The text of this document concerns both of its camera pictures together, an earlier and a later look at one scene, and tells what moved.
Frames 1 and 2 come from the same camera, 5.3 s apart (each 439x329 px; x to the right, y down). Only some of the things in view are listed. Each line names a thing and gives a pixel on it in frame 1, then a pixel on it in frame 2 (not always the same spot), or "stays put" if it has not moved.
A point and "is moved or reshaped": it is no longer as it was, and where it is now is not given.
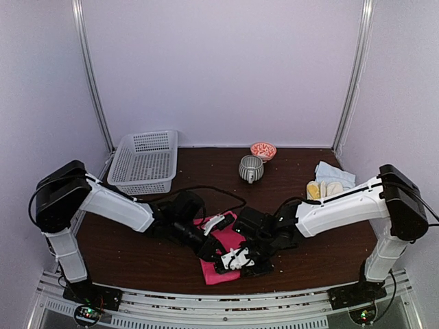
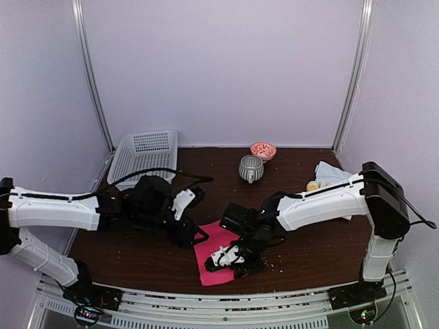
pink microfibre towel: (232, 240) is moved or reshaped
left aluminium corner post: (78, 9) stays put
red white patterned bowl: (267, 151) stays put
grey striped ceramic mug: (251, 168) stays put
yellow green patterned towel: (313, 190) stays put
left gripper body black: (210, 240) to (175, 235)
